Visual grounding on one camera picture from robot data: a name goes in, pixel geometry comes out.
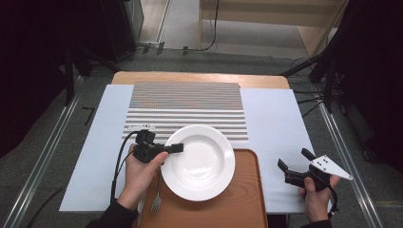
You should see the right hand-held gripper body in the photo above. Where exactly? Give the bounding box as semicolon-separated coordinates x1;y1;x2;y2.
284;154;354;193

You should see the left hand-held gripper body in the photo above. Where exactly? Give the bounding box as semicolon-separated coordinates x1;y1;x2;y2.
127;123;165;164

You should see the white deep plate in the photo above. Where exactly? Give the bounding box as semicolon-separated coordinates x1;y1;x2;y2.
160;123;237;202

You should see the silver fork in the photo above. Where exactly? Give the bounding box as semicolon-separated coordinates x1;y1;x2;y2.
149;172;163;213

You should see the brown wooden tray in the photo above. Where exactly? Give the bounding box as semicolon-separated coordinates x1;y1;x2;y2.
135;148;269;228

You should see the person's left hand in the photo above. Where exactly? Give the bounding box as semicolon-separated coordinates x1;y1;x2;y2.
117;144;169;212

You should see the person's right hand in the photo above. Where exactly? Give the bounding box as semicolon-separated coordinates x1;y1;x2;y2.
298;175;341;223

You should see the white table cover sheet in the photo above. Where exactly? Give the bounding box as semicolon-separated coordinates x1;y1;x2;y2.
59;84;335;215

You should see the striped woven placemat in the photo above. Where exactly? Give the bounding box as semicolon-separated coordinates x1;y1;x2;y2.
121;81;250;145

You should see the black metal stand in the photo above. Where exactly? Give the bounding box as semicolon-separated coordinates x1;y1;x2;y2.
61;47;123;107
279;51;338;114

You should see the dark cabinet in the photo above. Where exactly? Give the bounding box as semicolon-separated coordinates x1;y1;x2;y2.
101;0;145;63

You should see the light wooden furniture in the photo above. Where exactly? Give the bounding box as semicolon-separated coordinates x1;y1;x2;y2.
198;0;350;59

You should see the metal floor rail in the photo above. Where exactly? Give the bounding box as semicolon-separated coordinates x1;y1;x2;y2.
313;85;385;228
2;75;86;228

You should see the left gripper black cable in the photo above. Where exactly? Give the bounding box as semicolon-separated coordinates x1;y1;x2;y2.
109;130;141;203

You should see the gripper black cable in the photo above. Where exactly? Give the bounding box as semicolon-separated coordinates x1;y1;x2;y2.
109;130;141;203
326;184;340;220

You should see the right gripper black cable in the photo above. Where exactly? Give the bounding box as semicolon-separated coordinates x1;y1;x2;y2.
326;184;340;220

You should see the black floor cable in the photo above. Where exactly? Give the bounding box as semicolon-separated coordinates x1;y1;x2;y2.
136;0;221;53

